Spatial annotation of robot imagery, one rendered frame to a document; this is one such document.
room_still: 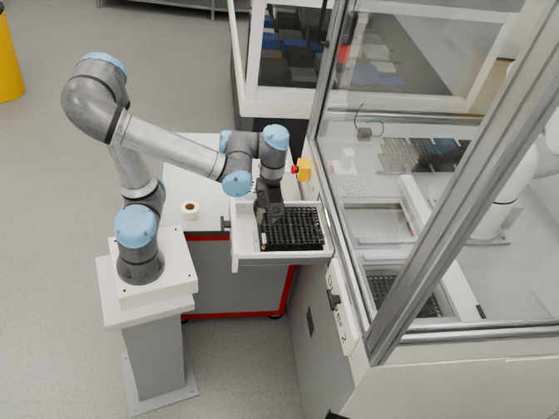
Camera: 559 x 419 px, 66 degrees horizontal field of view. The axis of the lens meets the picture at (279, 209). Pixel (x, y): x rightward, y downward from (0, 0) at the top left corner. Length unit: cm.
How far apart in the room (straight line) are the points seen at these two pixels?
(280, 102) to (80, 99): 126
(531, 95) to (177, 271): 113
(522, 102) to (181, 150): 72
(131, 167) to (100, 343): 121
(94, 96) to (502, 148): 82
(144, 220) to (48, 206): 170
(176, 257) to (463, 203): 98
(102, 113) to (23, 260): 176
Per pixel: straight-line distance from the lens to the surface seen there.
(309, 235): 152
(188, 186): 185
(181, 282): 144
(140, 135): 107
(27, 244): 280
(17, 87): 395
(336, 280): 140
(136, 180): 134
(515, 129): 71
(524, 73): 71
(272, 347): 228
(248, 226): 160
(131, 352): 174
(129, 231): 130
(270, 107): 217
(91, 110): 106
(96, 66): 116
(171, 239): 155
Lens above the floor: 202
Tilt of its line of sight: 45 degrees down
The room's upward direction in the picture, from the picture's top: 10 degrees clockwise
